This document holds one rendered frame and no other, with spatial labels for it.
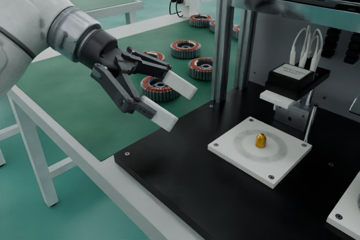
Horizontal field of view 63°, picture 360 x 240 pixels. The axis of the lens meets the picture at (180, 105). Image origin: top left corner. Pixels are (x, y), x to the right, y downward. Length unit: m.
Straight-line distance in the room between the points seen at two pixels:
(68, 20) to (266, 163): 0.44
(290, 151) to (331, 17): 0.26
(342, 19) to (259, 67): 0.34
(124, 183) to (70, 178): 1.16
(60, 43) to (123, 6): 1.37
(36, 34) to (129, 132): 0.29
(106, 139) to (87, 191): 0.97
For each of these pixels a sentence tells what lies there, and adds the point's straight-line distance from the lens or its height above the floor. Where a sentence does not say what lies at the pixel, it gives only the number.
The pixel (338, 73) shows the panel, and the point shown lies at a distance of 0.78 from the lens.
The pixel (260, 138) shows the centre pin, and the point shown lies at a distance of 0.61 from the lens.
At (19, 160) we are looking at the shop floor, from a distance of 1.97.
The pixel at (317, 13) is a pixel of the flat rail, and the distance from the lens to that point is 0.59.
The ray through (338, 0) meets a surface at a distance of 0.66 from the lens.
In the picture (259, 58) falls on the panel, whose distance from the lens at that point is 0.86.
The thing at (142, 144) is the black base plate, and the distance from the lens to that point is 0.63.
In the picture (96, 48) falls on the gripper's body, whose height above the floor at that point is 0.98.
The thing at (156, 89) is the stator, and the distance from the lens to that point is 0.79.
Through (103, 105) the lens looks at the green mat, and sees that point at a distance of 0.81.
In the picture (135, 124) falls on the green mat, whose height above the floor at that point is 0.75.
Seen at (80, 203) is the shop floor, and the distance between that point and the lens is 1.60.
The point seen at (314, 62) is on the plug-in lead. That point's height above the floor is 0.93.
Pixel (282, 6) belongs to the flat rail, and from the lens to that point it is 0.62.
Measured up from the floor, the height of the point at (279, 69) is 0.92.
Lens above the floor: 1.16
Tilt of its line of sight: 31 degrees down
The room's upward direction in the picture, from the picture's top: straight up
